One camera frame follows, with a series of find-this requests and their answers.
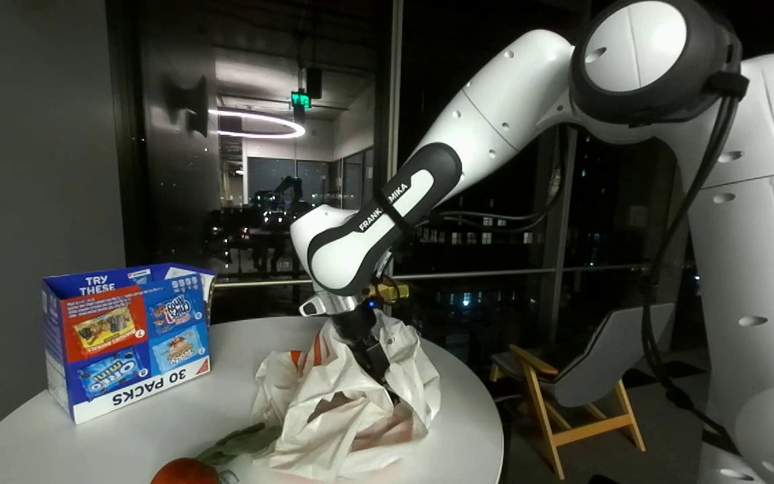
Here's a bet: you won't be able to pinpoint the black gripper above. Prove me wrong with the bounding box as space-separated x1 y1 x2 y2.
337 301 407 399

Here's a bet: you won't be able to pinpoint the white plastic bag orange print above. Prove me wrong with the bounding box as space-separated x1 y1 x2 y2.
250 307 447 481

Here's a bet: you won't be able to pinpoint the red toy vegetable green leaves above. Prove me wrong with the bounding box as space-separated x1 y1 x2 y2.
152 419 283 484

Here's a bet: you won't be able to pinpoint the grey wooden lounge chair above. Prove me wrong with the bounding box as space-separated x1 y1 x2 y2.
493 303 678 481

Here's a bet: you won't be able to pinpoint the blue snack variety box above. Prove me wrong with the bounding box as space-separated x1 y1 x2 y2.
41 260 219 424

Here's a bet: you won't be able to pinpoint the black hanging ceiling fixture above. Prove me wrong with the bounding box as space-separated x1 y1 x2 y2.
305 61 326 102

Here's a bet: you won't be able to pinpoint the grey window mullion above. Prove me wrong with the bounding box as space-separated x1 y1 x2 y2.
381 0 410 192

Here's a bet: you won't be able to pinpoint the grey window rail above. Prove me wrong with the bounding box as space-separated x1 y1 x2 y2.
209 260 659 290

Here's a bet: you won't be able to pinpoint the ring ceiling light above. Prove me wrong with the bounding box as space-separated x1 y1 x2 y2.
208 106 310 142

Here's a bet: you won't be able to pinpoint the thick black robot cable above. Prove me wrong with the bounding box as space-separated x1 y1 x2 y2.
639 67 754 453

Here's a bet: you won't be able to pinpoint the dark wall mounted fixture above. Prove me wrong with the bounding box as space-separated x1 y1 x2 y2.
168 79 212 141

